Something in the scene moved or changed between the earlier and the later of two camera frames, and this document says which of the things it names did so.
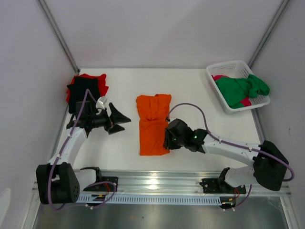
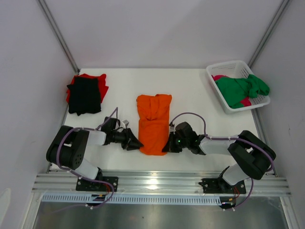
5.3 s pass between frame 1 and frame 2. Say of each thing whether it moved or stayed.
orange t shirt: stayed
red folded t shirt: stayed
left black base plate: stayed
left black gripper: moved
